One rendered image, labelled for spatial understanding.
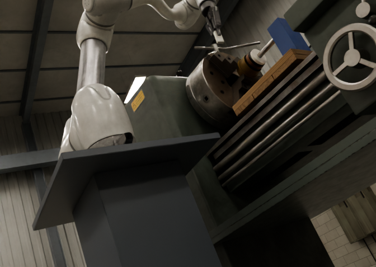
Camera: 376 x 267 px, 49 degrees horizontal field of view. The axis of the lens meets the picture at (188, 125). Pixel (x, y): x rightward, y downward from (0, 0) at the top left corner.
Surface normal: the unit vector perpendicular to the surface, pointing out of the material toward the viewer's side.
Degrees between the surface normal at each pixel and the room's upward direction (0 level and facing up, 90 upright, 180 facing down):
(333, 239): 90
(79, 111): 87
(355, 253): 90
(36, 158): 90
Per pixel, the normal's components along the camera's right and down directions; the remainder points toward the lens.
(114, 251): -0.83, 0.10
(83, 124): -0.55, -0.15
